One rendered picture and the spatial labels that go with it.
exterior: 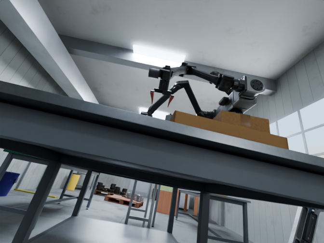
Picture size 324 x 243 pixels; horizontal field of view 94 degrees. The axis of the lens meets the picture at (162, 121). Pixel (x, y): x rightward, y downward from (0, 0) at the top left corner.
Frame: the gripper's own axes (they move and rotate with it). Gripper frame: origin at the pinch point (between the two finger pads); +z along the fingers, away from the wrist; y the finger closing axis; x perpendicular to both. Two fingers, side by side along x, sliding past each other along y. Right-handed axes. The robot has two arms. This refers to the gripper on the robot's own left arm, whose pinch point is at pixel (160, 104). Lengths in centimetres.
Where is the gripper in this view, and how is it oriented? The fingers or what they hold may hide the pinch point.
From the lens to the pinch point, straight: 92.8
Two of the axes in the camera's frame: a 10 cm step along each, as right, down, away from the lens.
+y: -9.8, -1.9, -0.3
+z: -1.9, 9.4, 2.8
